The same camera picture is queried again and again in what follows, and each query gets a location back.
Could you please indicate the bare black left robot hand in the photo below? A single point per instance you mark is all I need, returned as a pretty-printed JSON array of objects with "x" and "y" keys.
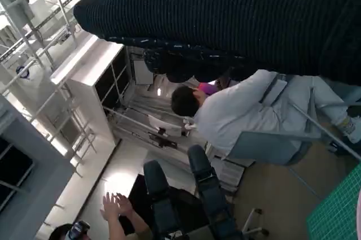
[{"x": 206, "y": 172}]

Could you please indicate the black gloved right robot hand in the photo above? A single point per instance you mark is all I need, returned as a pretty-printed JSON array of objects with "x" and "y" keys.
[{"x": 225, "y": 11}]

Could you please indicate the person's hand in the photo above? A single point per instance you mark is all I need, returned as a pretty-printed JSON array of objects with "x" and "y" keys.
[
  {"x": 125, "y": 207},
  {"x": 110, "y": 209}
]

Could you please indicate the pink bowl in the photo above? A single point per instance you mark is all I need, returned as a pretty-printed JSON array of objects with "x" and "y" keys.
[{"x": 359, "y": 204}]

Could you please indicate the black monitor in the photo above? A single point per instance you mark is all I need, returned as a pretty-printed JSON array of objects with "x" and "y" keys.
[{"x": 138, "y": 192}]

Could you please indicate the person in striped clothing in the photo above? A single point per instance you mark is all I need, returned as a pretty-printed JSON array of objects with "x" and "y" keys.
[{"x": 132, "y": 228}]

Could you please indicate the dark VR headset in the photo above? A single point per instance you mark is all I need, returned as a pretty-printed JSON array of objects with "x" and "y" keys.
[{"x": 79, "y": 230}]

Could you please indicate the black tripod device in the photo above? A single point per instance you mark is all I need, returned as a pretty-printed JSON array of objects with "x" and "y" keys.
[{"x": 165, "y": 139}]

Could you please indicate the grey cabinet with dark windows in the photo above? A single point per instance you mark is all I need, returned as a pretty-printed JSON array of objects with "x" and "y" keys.
[{"x": 56, "y": 180}]

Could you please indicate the white sheet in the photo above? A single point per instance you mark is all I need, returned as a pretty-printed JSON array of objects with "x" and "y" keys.
[{"x": 166, "y": 125}]

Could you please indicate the seated person in white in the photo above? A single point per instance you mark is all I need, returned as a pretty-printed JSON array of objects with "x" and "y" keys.
[{"x": 239, "y": 115}]

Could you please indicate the grey office chair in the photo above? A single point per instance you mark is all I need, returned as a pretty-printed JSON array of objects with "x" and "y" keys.
[{"x": 268, "y": 146}]

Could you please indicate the purple object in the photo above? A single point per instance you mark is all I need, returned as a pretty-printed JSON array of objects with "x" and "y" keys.
[{"x": 207, "y": 89}]

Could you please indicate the grey flat monitor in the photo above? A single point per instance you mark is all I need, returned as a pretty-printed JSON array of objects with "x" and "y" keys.
[{"x": 142, "y": 70}]

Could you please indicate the white open shelf cabinet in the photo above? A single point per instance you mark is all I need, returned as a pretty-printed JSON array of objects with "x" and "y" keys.
[{"x": 84, "y": 87}]

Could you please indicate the green cutting mat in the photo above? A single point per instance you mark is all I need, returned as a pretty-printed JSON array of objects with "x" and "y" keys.
[{"x": 335, "y": 211}]

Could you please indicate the blue round sign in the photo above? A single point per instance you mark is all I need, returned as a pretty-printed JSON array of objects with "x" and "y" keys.
[{"x": 23, "y": 72}]

